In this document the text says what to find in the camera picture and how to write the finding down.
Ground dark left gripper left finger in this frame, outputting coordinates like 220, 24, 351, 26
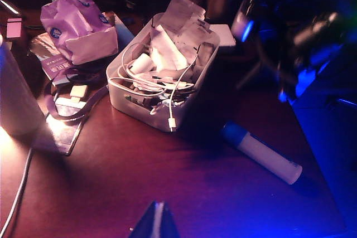
129, 200, 161, 238

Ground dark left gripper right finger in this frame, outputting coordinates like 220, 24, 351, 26
155, 201, 181, 238

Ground translucent plastic storage box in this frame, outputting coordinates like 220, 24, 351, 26
105, 12, 221, 133

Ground blue cardboard box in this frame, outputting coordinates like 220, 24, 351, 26
110, 11, 136, 52

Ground flat white adapter box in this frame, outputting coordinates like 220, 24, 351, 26
208, 23, 237, 48

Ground clear badge card holder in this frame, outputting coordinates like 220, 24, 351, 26
45, 101, 88, 157

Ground white badge clip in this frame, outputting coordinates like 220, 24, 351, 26
69, 84, 89, 104

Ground tall white insulated bottle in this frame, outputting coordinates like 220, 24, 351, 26
0, 35, 61, 153

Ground purple printed packet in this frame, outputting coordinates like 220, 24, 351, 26
28, 32, 76, 86

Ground crumpled white paper receipts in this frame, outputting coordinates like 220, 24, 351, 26
149, 0, 212, 72

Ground small white cube plug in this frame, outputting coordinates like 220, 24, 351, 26
5, 17, 23, 40

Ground white charging cable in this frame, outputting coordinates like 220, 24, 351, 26
108, 42, 202, 133

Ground long white power cable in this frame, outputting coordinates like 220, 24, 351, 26
0, 148, 35, 238

